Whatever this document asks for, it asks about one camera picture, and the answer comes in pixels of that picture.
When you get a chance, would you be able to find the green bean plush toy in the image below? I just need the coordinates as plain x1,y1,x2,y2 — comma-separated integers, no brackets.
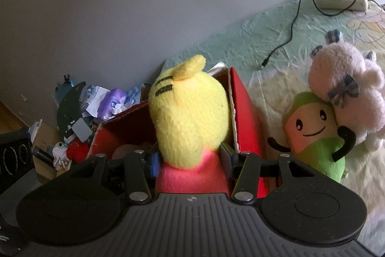
268,92,356,183

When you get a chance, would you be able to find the dark green cloth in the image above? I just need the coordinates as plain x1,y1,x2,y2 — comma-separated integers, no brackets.
57,81,86,134

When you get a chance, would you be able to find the yellow tiger plush toy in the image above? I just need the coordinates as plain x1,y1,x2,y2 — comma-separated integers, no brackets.
148,55,231,194

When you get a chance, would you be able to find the purple tissue pack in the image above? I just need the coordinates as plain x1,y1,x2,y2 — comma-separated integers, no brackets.
97,88,127,121

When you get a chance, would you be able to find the green patterned bed sheet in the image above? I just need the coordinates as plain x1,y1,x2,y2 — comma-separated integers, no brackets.
164,0,384,254

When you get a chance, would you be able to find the white bunny plush toy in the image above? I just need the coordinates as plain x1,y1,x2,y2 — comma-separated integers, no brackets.
308,29,384,151

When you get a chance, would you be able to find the red plush ball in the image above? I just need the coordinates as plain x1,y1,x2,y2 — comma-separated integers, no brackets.
67,138,90,164

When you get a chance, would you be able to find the blue checked box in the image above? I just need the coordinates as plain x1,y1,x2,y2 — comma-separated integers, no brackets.
125,83,151,108

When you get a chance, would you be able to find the red cardboard box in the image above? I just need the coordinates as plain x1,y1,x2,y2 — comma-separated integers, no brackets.
87,68,266,194

